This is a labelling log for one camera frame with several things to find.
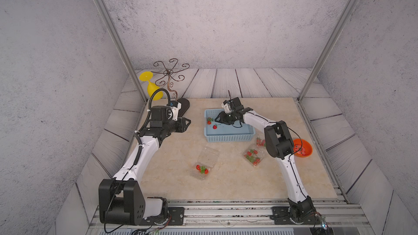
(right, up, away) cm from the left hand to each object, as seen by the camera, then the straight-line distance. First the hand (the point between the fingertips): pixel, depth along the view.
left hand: (190, 121), depth 83 cm
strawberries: (+6, -25, +2) cm, 26 cm away
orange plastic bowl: (+61, -16, +9) cm, 63 cm away
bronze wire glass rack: (-14, +27, +11) cm, 32 cm away
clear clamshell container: (+8, -22, +9) cm, 25 cm away
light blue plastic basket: (+16, -8, +19) cm, 26 cm away
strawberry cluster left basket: (+9, -2, +25) cm, 26 cm away
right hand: (+14, 0, +20) cm, 24 cm away
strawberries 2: (+33, -20, +9) cm, 39 cm away
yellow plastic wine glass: (-24, +24, +6) cm, 34 cm away
